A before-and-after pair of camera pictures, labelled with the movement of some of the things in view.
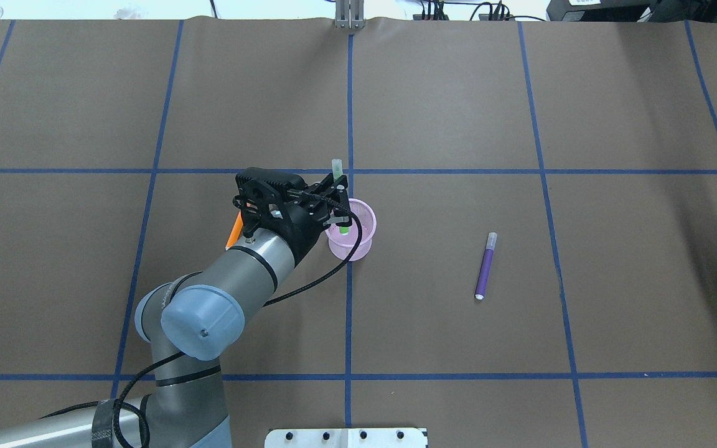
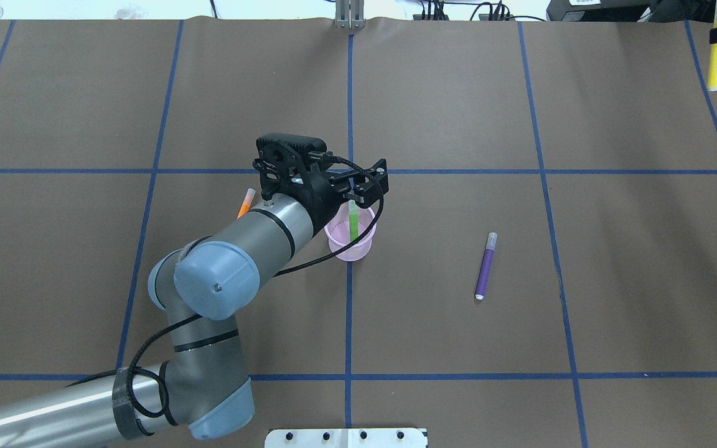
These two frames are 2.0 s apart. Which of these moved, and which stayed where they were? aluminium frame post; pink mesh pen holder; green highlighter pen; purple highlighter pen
Moved: green highlighter pen
Stayed: purple highlighter pen; aluminium frame post; pink mesh pen holder
